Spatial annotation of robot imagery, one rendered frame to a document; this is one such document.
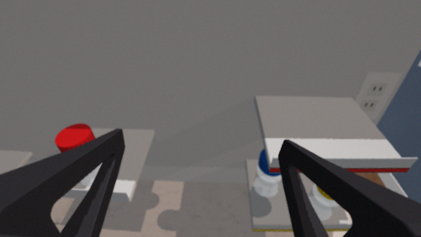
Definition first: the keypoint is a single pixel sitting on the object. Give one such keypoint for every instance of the clear bottle with yellow cap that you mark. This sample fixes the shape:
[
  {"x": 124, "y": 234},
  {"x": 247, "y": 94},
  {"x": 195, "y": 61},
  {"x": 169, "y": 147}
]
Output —
[{"x": 322, "y": 203}]

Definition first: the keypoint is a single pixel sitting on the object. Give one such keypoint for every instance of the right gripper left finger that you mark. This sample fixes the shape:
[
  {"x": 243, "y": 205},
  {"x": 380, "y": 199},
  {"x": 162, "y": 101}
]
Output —
[{"x": 28, "y": 193}]

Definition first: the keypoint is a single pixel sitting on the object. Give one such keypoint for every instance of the clear bottle with red cap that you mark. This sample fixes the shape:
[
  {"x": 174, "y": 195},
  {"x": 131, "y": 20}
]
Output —
[{"x": 72, "y": 137}]

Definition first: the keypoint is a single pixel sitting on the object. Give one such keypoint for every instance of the blue-capped clear bottle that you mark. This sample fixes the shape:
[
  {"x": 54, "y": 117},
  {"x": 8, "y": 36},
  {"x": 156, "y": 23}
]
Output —
[{"x": 266, "y": 184}]

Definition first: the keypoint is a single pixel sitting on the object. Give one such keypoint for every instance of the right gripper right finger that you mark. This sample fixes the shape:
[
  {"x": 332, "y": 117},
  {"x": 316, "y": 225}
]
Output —
[{"x": 375, "y": 210}]

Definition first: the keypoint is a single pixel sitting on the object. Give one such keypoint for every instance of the grey wall panel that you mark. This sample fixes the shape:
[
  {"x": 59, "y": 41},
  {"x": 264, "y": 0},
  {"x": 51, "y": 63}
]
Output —
[{"x": 189, "y": 70}]

